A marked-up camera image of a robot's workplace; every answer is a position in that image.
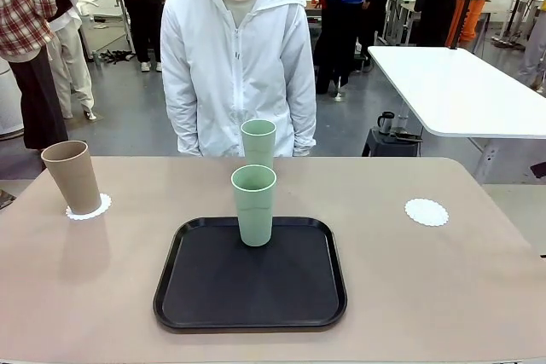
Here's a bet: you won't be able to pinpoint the white round machine base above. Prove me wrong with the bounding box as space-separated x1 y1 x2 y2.
0 56 26 142

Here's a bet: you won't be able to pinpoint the black and silver mug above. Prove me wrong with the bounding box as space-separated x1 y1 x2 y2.
376 111 396 136

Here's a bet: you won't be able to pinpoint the person in grey trousers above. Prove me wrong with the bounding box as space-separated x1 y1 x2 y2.
517 0 546 95

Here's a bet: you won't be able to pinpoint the black vertical pole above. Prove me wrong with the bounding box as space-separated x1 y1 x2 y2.
445 0 485 50

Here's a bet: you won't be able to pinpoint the black straps on floor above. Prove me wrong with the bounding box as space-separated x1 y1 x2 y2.
97 49 137 64

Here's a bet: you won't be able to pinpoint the person in black clothes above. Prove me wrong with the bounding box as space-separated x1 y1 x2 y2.
107 0 166 72

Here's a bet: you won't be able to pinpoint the black tools on stool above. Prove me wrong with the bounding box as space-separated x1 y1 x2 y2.
394 129 425 144

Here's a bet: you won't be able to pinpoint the green tall plastic cup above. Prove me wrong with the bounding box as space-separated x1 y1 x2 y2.
230 164 278 248
240 118 277 171

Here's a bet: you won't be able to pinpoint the white scalloped paper coaster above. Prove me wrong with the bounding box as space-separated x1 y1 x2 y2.
65 193 113 222
404 197 450 228

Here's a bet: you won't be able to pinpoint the brown tall plastic cup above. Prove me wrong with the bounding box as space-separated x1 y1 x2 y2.
41 140 103 215

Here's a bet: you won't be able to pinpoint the person in white trousers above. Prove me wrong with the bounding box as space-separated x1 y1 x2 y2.
33 0 96 121

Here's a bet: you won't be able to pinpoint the person's right forearm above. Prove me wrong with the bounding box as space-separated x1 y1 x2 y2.
168 90 204 157

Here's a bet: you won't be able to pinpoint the dark grey step stool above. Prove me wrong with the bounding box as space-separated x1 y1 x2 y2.
361 126 423 159

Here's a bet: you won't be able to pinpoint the person in red shirt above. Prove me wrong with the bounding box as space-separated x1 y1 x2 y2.
314 0 356 103

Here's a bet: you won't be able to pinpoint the person in plaid shirt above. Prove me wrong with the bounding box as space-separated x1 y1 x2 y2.
0 0 70 152

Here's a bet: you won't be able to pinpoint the black plastic serving tray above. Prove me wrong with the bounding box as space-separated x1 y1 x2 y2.
152 217 349 331

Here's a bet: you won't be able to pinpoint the person's left forearm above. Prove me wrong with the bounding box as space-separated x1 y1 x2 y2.
289 90 318 157

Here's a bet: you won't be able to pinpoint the white rounded table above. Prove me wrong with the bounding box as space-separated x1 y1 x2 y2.
366 45 546 140

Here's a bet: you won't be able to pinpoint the white table leg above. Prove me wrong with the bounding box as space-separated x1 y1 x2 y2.
468 137 501 185

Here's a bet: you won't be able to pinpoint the person in white jacket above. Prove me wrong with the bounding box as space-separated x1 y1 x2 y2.
160 0 318 159

